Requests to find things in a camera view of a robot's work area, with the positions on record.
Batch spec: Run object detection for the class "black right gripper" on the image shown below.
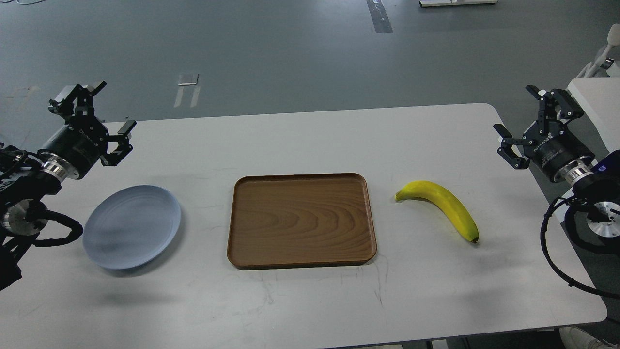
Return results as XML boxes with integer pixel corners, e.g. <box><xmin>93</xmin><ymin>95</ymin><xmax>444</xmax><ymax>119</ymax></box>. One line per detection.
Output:
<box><xmin>493</xmin><ymin>85</ymin><xmax>595</xmax><ymax>183</ymax></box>

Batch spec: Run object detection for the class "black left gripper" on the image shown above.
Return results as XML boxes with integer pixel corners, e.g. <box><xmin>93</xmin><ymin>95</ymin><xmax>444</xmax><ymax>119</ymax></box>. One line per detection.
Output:
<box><xmin>37</xmin><ymin>81</ymin><xmax>137</xmax><ymax>179</ymax></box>

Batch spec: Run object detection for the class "light blue plate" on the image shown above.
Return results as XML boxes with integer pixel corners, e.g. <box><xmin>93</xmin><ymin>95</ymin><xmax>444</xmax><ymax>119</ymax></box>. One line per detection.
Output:
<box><xmin>82</xmin><ymin>185</ymin><xmax>182</xmax><ymax>271</ymax></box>

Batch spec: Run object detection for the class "yellow banana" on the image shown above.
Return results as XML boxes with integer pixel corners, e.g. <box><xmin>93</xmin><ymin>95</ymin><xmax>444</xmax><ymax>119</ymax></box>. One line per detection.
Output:
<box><xmin>394</xmin><ymin>180</ymin><xmax>479</xmax><ymax>244</ymax></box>

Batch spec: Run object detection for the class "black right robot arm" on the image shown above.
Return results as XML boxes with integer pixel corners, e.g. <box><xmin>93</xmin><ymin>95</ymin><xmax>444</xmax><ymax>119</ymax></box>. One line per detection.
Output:
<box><xmin>494</xmin><ymin>85</ymin><xmax>619</xmax><ymax>254</ymax></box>

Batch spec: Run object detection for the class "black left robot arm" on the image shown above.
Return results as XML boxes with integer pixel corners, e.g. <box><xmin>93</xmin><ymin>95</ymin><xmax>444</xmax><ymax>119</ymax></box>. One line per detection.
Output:
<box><xmin>0</xmin><ymin>81</ymin><xmax>137</xmax><ymax>289</ymax></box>

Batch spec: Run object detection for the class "white side table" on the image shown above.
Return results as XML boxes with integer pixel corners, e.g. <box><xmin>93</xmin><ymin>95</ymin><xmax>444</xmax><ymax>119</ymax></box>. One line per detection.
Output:
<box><xmin>568</xmin><ymin>77</ymin><xmax>620</xmax><ymax>152</ymax></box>

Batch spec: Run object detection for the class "white chair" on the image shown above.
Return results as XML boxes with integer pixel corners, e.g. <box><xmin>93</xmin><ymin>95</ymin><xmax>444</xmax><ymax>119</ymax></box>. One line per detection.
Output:
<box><xmin>576</xmin><ymin>23</ymin><xmax>620</xmax><ymax>78</ymax></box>

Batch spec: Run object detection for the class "white board on floor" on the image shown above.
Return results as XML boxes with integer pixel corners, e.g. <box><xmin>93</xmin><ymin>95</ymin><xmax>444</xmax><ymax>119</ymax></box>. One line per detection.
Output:
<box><xmin>419</xmin><ymin>0</ymin><xmax>499</xmax><ymax>7</ymax></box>

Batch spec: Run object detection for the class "white shoe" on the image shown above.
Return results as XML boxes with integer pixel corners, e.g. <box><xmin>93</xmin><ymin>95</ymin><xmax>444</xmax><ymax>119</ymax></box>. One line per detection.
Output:
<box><xmin>558</xmin><ymin>327</ymin><xmax>620</xmax><ymax>349</ymax></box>

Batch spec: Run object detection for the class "brown wooden tray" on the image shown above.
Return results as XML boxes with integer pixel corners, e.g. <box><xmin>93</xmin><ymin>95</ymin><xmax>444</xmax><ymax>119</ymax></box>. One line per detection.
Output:
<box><xmin>227</xmin><ymin>173</ymin><xmax>378</xmax><ymax>270</ymax></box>

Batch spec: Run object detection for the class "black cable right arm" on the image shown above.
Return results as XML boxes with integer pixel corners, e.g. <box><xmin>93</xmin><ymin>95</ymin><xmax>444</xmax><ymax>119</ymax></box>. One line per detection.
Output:
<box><xmin>540</xmin><ymin>195</ymin><xmax>620</xmax><ymax>300</ymax></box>

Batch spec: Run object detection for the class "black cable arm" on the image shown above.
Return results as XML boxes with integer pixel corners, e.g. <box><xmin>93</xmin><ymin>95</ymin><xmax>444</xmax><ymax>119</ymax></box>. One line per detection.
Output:
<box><xmin>540</xmin><ymin>195</ymin><xmax>620</xmax><ymax>300</ymax></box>
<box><xmin>29</xmin><ymin>209</ymin><xmax>84</xmax><ymax>248</ymax></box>

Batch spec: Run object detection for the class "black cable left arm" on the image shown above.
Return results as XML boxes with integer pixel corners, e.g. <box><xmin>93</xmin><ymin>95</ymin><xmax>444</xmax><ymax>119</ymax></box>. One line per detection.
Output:
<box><xmin>29</xmin><ymin>209</ymin><xmax>84</xmax><ymax>248</ymax></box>

